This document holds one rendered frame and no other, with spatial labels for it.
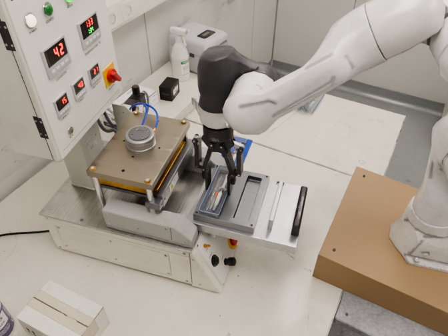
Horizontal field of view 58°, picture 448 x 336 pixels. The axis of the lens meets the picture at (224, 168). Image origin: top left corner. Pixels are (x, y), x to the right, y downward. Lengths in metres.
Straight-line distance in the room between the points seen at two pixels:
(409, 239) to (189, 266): 0.60
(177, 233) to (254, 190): 0.26
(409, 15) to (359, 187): 0.72
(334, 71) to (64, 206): 0.84
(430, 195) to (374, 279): 0.27
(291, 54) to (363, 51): 2.83
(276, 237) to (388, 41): 0.55
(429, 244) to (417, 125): 2.19
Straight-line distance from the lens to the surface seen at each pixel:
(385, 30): 0.77
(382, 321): 1.26
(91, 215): 1.20
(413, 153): 3.05
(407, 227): 1.21
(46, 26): 0.94
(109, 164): 1.07
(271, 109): 0.77
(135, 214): 1.08
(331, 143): 1.72
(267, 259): 1.28
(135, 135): 1.08
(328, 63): 0.75
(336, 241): 1.22
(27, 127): 1.02
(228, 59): 0.84
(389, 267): 1.22
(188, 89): 1.91
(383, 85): 3.48
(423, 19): 0.77
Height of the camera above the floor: 1.81
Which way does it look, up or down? 43 degrees down
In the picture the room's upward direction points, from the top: 1 degrees clockwise
